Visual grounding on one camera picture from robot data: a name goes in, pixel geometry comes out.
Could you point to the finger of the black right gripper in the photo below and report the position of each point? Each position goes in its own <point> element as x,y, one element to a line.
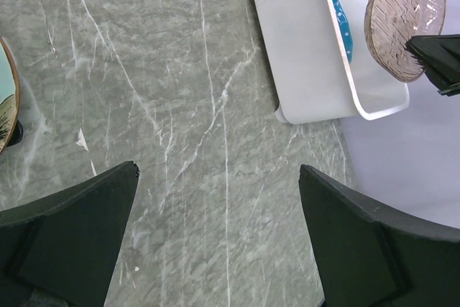
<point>439,56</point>

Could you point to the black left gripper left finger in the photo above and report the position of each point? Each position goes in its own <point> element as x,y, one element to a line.
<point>67,244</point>

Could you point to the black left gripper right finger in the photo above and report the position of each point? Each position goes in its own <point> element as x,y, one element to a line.
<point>371,254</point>

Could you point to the clear textured glass plate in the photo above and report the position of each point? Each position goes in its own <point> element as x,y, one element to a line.
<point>390,24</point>

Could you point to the blue polka dot plate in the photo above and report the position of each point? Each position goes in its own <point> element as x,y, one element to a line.
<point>345,29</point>

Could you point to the white plastic bin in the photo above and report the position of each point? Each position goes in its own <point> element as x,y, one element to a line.
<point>313,79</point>

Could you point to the mint green flower plate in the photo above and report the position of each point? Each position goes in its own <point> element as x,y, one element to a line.
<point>10,94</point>

